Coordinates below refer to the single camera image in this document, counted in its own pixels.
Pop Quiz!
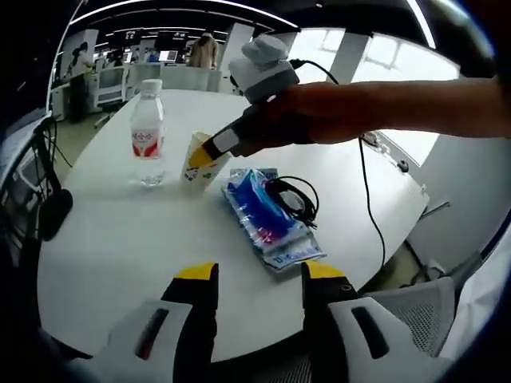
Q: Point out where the clear packet with blue pad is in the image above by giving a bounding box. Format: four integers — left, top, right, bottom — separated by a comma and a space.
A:
221, 167, 327, 277

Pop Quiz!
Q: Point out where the blue and pink packet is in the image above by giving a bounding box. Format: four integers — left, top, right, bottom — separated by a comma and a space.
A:
229, 169, 308, 248

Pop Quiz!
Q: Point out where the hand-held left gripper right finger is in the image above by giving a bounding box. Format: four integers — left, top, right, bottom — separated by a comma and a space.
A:
301, 262, 452, 383

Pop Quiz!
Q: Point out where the white paper cup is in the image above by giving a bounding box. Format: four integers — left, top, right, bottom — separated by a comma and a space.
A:
179, 130, 233, 197

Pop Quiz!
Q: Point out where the person's right hand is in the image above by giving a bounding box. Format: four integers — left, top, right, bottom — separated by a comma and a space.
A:
235, 82, 381, 157

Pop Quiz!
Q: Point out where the curved ceiling light strip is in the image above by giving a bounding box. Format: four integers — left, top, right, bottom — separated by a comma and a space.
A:
67, 0, 300, 31

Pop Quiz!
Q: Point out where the white office chair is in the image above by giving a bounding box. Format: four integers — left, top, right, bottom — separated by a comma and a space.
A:
94, 65, 128, 109

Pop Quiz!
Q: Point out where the white tabletop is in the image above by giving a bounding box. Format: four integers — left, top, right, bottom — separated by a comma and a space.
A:
35, 88, 432, 357

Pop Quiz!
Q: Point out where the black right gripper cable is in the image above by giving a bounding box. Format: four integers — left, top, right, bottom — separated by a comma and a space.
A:
289, 58, 387, 269

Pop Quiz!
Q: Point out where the person's white shirt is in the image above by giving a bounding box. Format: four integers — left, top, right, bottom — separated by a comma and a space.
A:
450, 239, 511, 362

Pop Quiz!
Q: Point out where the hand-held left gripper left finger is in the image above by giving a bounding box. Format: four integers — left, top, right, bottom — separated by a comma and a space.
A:
97, 262, 220, 383

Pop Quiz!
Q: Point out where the grey mesh office chair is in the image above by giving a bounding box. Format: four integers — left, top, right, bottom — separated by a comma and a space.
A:
358, 276, 461, 360

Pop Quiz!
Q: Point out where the black chair armrest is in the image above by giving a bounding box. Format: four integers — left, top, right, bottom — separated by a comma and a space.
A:
38, 188, 76, 243

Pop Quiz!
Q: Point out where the clear plastic water bottle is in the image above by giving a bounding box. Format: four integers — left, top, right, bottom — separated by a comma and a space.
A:
130, 78, 167, 189

